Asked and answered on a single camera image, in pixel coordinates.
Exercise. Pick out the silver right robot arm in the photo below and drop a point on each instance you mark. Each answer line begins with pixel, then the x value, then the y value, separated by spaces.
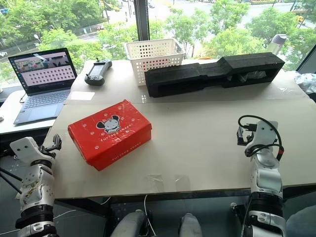
pixel 267 180

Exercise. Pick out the black bracket with white knob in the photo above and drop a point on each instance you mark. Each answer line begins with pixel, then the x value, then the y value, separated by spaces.
pixel 234 208

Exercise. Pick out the white paper card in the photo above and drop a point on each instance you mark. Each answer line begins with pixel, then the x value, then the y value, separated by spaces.
pixel 82 95

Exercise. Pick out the grey rounded shape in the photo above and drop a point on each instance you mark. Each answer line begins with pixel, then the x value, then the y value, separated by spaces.
pixel 132 224
pixel 189 225

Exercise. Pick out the clear tape piece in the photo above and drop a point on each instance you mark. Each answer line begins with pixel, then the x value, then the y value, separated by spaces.
pixel 155 179
pixel 182 181

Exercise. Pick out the long black foam packaging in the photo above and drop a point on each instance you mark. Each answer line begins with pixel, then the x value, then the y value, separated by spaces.
pixel 212 71

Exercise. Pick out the white side table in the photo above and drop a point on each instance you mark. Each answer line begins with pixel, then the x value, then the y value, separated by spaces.
pixel 10 116

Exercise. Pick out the grey open laptop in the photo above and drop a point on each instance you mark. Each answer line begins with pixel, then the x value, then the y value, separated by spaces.
pixel 42 86

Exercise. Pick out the crumpled clear plastic bag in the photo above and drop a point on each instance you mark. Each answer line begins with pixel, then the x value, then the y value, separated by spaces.
pixel 306 82

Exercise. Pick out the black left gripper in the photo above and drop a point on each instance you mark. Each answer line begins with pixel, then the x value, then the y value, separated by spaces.
pixel 47 150

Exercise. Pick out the white perforated plastic basket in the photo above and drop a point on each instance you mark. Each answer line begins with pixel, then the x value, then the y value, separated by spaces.
pixel 155 58

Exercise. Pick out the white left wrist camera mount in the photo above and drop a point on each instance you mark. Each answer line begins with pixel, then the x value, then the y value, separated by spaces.
pixel 23 148

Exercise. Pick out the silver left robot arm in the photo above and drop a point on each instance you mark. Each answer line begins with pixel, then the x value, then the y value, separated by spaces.
pixel 37 187

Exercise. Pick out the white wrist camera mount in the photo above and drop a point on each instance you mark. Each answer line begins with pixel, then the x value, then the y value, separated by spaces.
pixel 23 148
pixel 265 133

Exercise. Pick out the black window frame post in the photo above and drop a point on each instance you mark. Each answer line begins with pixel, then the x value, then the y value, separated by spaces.
pixel 142 19

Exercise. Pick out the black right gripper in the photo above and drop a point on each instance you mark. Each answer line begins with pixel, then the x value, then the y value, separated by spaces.
pixel 248 137

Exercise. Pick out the blue fabric bulk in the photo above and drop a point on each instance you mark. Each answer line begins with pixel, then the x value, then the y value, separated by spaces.
pixel 302 222

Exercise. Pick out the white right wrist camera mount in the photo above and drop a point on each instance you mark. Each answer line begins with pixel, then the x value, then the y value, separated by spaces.
pixel 265 133

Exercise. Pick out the dark grey remote controller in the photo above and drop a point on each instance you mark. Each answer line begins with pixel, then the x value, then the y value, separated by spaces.
pixel 97 72

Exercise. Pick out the red shoe box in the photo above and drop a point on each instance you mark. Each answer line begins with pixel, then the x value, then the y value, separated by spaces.
pixel 111 133

